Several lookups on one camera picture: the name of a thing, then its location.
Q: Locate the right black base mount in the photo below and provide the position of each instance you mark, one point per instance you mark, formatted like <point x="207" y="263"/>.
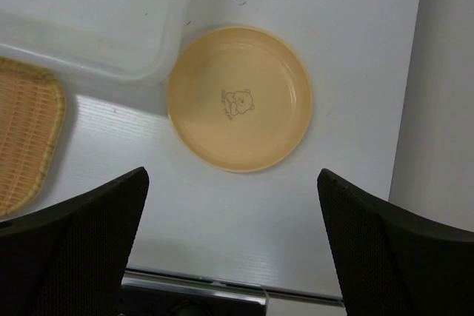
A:
<point x="136" y="300"/>

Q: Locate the translucent white plastic bin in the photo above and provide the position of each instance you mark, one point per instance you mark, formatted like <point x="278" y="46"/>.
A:
<point x="120" y="41"/>

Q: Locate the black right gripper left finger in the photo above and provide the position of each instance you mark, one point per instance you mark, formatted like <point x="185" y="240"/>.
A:
<point x="70" y="258"/>

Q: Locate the yellow bear plate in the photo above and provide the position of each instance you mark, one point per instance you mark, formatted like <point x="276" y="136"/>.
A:
<point x="239" y="99"/>

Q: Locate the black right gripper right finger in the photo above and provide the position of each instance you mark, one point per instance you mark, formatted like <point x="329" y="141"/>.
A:
<point x="390" y="261"/>

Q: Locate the metal table edge rail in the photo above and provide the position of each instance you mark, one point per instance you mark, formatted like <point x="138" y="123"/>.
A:
<point x="203" y="286"/>

